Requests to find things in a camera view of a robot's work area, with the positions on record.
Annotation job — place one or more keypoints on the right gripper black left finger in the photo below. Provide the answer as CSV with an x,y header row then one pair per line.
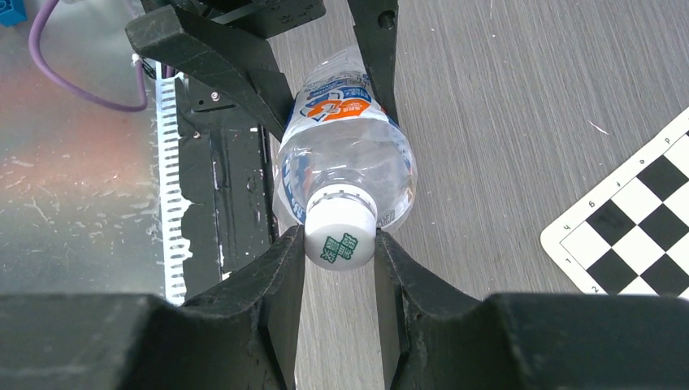
x,y
239,334

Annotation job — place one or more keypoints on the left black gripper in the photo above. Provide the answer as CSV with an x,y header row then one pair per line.
x,y
190,36

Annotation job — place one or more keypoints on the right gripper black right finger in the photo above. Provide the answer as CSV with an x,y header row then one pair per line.
x,y
434,336

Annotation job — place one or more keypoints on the clear bottle blue label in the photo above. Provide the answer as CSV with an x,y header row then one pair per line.
x,y
338,133

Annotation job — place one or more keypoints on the white green bottle cap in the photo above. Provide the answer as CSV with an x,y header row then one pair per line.
x,y
340,227

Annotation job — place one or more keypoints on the black white chessboard mat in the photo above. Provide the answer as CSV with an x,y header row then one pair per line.
x,y
629,234

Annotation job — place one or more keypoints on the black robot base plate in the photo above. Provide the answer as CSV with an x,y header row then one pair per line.
x,y
225,173

